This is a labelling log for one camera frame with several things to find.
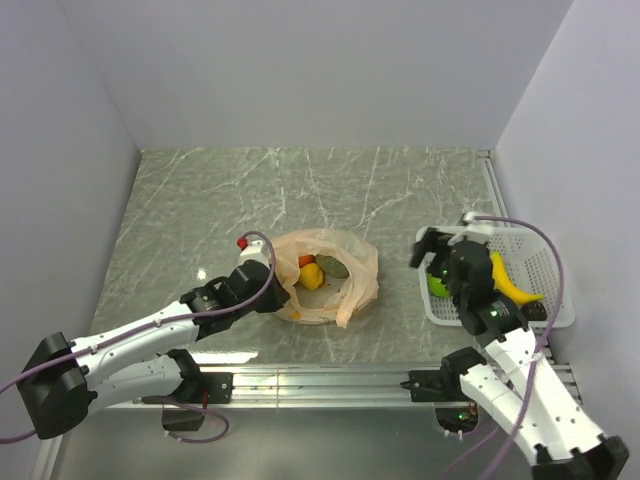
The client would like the bright green apple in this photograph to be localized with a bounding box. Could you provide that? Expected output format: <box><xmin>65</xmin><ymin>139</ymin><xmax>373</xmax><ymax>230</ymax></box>
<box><xmin>427</xmin><ymin>273</ymin><xmax>450</xmax><ymax>298</ymax></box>

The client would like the yellow mango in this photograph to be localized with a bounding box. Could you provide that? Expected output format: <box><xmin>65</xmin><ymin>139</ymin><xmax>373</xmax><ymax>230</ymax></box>
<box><xmin>299</xmin><ymin>263</ymin><xmax>324</xmax><ymax>291</ymax></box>

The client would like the orange translucent plastic bag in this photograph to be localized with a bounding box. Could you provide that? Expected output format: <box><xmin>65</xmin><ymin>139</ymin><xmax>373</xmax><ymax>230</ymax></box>
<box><xmin>272</xmin><ymin>228</ymin><xmax>379</xmax><ymax>328</ymax></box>

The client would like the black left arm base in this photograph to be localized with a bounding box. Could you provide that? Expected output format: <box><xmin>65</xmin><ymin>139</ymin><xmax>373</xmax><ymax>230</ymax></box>
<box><xmin>141</xmin><ymin>372</ymin><xmax>234</xmax><ymax>444</ymax></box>

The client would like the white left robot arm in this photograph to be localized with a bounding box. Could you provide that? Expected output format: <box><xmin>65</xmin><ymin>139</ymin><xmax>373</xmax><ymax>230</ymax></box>
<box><xmin>16</xmin><ymin>260</ymin><xmax>290</xmax><ymax>440</ymax></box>

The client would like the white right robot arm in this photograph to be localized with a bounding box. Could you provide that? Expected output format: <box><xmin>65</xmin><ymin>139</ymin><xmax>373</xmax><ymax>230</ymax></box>
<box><xmin>410</xmin><ymin>215</ymin><xmax>629</xmax><ymax>479</ymax></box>

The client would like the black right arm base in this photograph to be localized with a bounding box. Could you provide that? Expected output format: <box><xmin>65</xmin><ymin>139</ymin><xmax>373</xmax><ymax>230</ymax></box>
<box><xmin>400</xmin><ymin>369</ymin><xmax>494</xmax><ymax>438</ymax></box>

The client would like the orange fruit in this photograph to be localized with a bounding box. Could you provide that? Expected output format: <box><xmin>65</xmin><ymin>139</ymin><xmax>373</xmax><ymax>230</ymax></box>
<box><xmin>298</xmin><ymin>255</ymin><xmax>315</xmax><ymax>268</ymax></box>

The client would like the dark brown round fruit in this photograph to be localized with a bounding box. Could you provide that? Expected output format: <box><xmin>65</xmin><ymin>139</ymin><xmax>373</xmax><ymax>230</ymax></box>
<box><xmin>521</xmin><ymin>301</ymin><xmax>548</xmax><ymax>322</ymax></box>

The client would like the yellow banana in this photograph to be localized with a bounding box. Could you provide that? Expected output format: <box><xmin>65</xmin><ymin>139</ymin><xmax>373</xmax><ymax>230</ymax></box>
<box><xmin>490</xmin><ymin>251</ymin><xmax>544</xmax><ymax>305</ymax></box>

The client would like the white perforated plastic basket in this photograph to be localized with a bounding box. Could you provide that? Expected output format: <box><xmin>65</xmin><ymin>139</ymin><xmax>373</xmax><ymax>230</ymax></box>
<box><xmin>418</xmin><ymin>226</ymin><xmax>559</xmax><ymax>327</ymax></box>

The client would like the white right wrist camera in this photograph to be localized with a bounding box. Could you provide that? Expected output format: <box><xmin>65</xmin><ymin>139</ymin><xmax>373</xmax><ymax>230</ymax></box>
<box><xmin>459</xmin><ymin>212</ymin><xmax>497</xmax><ymax>244</ymax></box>

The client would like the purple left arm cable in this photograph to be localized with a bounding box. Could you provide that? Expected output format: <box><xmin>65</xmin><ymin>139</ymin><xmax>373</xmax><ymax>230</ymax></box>
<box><xmin>0</xmin><ymin>229</ymin><xmax>277</xmax><ymax>446</ymax></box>

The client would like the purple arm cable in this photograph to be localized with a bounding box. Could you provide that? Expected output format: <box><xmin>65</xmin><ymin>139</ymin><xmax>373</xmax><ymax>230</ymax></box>
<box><xmin>439</xmin><ymin>215</ymin><xmax>569</xmax><ymax>480</ymax></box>
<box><xmin>0</xmin><ymin>229</ymin><xmax>277</xmax><ymax>446</ymax></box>

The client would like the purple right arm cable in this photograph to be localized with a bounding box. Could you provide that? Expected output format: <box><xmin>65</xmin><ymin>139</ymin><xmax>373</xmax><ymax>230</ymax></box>
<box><xmin>439</xmin><ymin>215</ymin><xmax>569</xmax><ymax>480</ymax></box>

